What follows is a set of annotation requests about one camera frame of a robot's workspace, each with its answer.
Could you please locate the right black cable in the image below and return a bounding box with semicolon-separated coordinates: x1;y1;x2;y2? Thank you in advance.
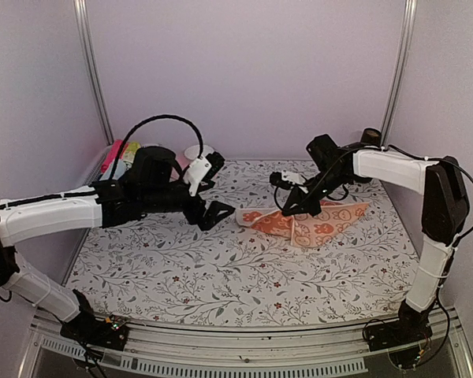
274;143;473;241

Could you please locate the white bowl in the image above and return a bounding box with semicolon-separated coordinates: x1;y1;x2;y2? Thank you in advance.
183;145;214;161

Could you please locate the dark brown cylinder cup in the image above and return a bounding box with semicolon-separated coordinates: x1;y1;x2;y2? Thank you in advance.
359;128;382;146

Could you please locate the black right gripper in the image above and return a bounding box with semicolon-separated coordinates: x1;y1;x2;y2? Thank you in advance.
282;167;351;217

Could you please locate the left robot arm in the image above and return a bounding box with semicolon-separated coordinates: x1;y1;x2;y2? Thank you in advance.
0;146;235;342

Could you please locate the light blue towel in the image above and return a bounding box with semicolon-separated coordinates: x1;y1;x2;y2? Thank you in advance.
99;159;128;181

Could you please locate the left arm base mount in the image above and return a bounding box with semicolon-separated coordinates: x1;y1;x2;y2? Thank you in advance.
60;309;129;351

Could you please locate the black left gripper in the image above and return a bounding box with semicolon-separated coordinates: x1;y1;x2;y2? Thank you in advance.
142;181;237;231

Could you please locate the yellow-green rolled towel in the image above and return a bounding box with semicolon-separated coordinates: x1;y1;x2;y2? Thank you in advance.
121;142;141;164

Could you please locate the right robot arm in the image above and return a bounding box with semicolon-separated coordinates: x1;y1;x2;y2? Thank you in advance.
270;128;470;343

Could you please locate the orange patterned towel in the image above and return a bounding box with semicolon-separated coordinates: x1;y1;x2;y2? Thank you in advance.
236;200;369;248

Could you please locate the white plastic basket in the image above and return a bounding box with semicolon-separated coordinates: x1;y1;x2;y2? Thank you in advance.
76;146;111;187

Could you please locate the left black cable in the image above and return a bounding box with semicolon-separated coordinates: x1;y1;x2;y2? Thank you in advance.
110;113;205;182

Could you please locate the pink plate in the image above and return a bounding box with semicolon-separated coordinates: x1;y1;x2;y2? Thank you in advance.
170;154;190;181

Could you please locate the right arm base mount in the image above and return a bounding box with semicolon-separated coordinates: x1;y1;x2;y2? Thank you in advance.
362;319;433;351

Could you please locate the pink rolled towel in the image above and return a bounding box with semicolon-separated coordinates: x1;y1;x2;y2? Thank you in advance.
100;139;122;174

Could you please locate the black cable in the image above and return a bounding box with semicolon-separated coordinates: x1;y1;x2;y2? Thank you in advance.
274;143;473;241
110;113;205;182

